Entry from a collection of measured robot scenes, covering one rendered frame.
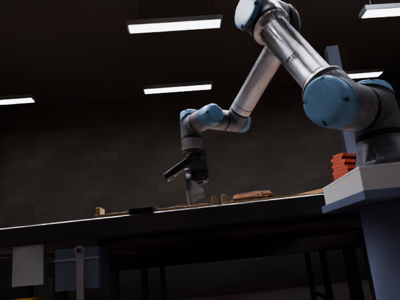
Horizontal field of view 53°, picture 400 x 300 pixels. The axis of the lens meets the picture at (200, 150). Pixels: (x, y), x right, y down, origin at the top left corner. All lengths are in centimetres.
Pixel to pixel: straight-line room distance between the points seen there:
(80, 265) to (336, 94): 86
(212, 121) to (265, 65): 25
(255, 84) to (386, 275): 73
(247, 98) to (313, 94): 47
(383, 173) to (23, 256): 105
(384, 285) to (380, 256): 6
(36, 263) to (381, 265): 97
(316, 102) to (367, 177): 20
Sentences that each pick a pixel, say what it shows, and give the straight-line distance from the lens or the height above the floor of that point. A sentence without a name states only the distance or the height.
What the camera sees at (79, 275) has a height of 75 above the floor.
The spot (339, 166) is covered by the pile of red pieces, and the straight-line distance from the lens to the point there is 229.
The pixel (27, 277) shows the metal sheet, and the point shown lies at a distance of 138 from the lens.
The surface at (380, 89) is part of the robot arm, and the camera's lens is 109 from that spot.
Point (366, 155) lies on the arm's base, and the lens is 104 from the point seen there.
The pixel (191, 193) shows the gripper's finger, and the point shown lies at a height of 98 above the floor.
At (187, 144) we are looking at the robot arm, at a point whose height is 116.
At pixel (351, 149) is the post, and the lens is 339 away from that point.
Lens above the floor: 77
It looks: 15 degrees up
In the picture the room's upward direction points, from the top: 6 degrees counter-clockwise
